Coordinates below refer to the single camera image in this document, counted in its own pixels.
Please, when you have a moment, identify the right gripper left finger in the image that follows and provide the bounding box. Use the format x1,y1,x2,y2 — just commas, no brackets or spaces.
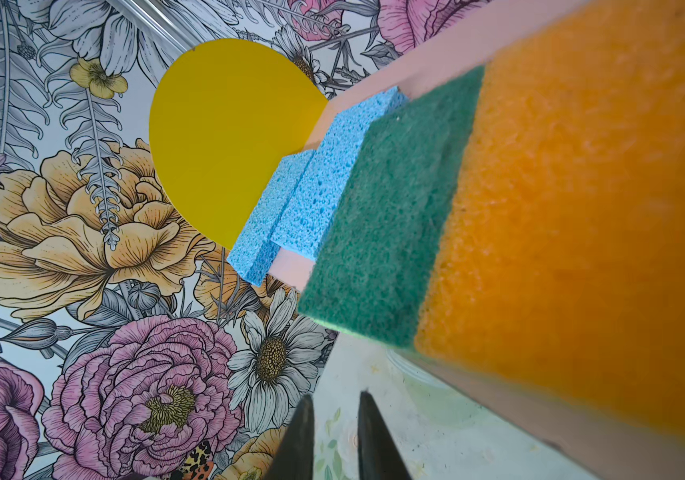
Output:
264,394,316,480

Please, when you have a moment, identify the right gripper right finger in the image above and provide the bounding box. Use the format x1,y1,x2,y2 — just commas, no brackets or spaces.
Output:
357,391,411,480

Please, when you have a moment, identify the green scouring pad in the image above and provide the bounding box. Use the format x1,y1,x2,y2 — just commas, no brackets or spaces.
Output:
300,66,485,349

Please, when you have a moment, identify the blue cellulose sponge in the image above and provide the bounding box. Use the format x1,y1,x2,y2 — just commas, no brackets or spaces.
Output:
272,87,408,260

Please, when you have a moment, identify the orange sponge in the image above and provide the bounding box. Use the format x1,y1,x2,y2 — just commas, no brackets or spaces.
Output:
414,1,685,437

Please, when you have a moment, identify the yellow wooden two-tier shelf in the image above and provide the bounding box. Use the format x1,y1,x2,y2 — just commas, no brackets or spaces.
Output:
148,1,685,479

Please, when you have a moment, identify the left aluminium corner post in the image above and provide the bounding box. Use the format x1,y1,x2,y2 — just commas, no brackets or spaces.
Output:
108,0,200,55

